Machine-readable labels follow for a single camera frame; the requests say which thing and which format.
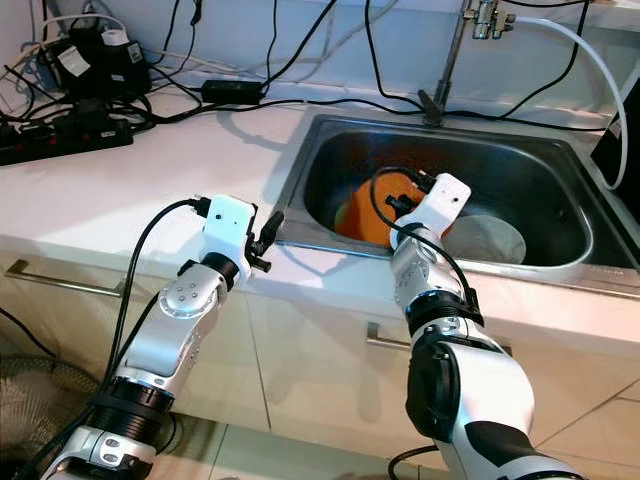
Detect orange bowl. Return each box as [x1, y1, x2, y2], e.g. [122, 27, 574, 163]
[348, 168, 429, 244]

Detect stainless steel sink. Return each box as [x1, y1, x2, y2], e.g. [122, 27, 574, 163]
[275, 113, 640, 291]

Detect white bowl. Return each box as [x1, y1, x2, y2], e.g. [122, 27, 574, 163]
[445, 213, 529, 266]

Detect black power adapter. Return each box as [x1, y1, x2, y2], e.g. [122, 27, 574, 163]
[200, 80, 266, 105]

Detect chrome faucet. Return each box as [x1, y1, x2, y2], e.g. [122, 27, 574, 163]
[420, 0, 521, 126]

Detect tall black appliance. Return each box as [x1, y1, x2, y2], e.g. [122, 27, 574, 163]
[592, 100, 640, 191]

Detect black power strip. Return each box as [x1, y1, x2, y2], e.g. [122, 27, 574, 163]
[0, 120, 131, 166]

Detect black labelled box device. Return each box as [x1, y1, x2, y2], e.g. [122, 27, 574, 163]
[45, 30, 151, 101]

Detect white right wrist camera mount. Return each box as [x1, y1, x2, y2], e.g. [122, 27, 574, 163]
[390, 172, 473, 246]

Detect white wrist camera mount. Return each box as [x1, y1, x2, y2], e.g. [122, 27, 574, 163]
[390, 172, 473, 246]
[200, 195, 256, 263]

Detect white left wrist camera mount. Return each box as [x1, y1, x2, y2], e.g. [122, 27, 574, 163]
[200, 195, 256, 263]

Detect white water hose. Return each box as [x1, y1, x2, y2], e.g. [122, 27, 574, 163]
[515, 12, 631, 191]

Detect black floor cable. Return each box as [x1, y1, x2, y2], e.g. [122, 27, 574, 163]
[390, 445, 451, 480]

